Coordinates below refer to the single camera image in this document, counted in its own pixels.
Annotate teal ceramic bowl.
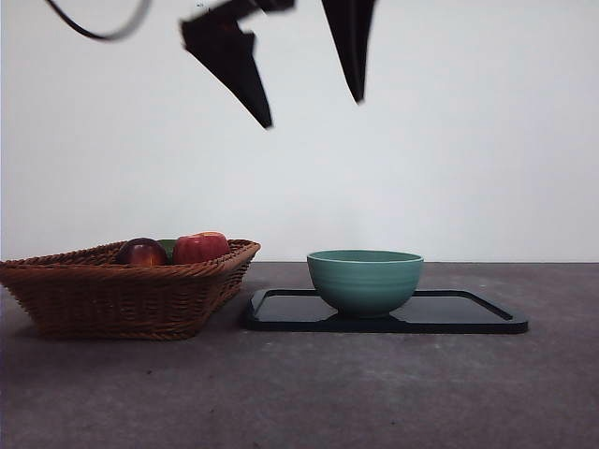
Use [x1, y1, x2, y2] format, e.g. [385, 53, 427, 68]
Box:
[306, 249, 425, 319]

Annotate dark red apple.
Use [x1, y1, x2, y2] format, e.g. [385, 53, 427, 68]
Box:
[115, 237, 168, 267]

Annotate brown wicker basket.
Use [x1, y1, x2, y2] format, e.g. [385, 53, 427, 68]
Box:
[0, 239, 262, 341]

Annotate dark rectangular tray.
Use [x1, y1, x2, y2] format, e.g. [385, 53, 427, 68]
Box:
[241, 287, 530, 334]

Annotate black cable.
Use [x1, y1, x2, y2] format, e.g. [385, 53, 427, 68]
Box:
[44, 0, 153, 42]

